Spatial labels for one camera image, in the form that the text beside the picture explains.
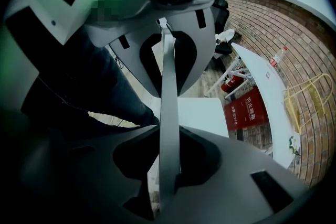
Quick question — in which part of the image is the red fire extinguisher box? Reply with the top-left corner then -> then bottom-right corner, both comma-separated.
223,86 -> 269,131

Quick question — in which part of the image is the clear bottle with red label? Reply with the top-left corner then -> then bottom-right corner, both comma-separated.
269,47 -> 288,67

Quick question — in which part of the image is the red fire extinguisher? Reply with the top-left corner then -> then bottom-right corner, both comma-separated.
220,72 -> 246,92

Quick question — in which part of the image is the white table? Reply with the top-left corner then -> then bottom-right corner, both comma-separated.
205,41 -> 296,170

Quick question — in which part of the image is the black office chair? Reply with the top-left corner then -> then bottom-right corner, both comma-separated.
209,0 -> 234,56

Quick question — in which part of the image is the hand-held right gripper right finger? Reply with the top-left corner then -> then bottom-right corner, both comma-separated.
15,124 -> 316,224

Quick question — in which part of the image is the small green plant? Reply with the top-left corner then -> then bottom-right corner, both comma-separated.
288,135 -> 300,157

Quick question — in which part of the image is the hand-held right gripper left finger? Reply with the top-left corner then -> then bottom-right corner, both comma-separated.
108,6 -> 216,98

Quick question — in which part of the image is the yellow wire rack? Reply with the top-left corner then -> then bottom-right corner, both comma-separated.
282,73 -> 334,135

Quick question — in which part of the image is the person's leg in dark trousers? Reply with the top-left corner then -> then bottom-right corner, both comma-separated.
34,25 -> 161,130

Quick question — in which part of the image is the white cloth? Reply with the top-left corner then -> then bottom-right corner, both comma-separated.
215,29 -> 236,43

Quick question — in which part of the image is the white flat panel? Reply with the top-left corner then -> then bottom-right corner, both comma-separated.
177,97 -> 229,138

